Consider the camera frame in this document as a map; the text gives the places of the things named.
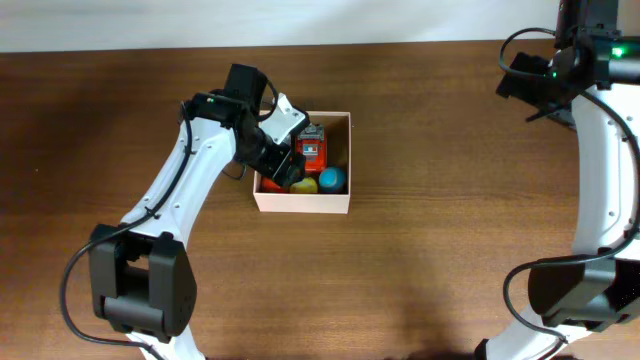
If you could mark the blue face ball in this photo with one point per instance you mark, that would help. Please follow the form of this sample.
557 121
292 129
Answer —
332 180

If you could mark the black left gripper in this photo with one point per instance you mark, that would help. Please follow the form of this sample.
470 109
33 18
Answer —
279 171

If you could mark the white cardboard box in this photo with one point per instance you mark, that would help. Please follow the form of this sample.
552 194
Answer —
339 132

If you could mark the yellow face ball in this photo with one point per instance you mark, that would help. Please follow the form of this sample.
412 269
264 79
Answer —
308 185

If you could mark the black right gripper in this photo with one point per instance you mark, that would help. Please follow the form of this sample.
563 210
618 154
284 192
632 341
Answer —
522 88

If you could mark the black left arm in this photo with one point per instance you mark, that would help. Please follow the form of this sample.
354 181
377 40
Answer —
141 279

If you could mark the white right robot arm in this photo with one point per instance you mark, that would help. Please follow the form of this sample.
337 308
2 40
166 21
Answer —
590 85

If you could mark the red toy fire truck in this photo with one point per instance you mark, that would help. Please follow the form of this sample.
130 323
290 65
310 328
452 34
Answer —
312 144

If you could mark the red face ball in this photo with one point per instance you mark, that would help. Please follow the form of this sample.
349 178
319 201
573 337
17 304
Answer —
269 186

